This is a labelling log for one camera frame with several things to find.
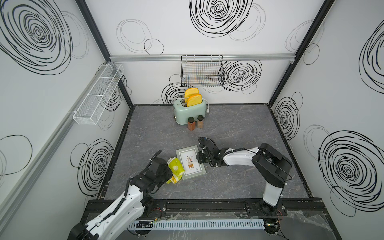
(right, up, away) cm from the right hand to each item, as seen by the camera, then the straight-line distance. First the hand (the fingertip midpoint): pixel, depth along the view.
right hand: (197, 158), depth 91 cm
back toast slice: (-5, +43, +8) cm, 44 cm away
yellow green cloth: (-12, -4, -9) cm, 15 cm away
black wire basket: (+5, +71, +53) cm, 88 cm away
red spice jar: (-4, +21, +8) cm, 23 cm away
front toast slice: (-2, +37, +4) cm, 37 cm away
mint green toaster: (-10, +28, +8) cm, 31 cm away
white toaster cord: (+8, +31, +21) cm, 38 cm away
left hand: (-14, -6, -9) cm, 18 cm away
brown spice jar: (+2, +22, +8) cm, 24 cm away
